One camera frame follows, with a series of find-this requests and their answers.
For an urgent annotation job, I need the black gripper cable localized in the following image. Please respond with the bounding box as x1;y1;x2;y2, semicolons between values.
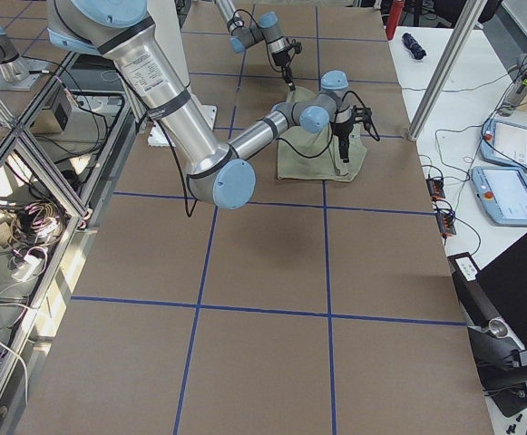
226;8;303;76
171;89;381;218

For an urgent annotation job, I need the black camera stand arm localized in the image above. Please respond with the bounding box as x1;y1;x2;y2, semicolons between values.
466;316;527;418

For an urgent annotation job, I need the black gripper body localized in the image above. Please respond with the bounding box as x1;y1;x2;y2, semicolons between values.
270;39;302;77
333;105;373;154

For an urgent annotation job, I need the aluminium frame post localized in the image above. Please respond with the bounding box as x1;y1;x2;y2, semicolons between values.
407;0;487;141

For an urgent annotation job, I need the orange black electronics box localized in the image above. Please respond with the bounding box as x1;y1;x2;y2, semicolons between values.
435;209;456;238
425;178;445;201

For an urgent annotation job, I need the blue teach pendant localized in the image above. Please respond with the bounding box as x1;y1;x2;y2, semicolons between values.
471;167;527;227
481;119;527;171

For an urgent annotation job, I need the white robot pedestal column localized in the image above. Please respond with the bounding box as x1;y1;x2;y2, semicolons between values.
147;1;218;160

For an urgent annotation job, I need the lower blue teach pendant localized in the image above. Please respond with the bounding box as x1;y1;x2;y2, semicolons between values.
471;167;527;227

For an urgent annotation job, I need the aluminium side frame rack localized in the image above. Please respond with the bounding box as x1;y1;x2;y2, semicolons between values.
0;13;155;435

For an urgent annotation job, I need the white power adapter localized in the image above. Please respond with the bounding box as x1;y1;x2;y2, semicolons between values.
11;254;45;282

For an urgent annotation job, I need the upper blue teach pendant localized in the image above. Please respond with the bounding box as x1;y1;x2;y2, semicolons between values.
481;119;527;171

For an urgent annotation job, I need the black box with label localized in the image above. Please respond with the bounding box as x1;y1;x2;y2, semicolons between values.
447;252;499;327

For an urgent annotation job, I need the olive green long-sleeve shirt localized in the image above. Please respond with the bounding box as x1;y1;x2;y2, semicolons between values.
275;87;367;183

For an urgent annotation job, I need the folded dark blue umbrella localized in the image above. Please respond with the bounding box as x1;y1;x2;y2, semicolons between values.
402;33;426;61

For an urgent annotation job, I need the lower orange black electronics box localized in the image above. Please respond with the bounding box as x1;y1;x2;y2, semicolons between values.
435;209;456;238

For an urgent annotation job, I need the upper orange black electronics box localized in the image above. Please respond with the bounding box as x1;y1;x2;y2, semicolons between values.
425;178;445;201

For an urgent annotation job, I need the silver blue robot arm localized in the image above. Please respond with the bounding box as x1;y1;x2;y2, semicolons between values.
47;1;371;209
214;0;302;92

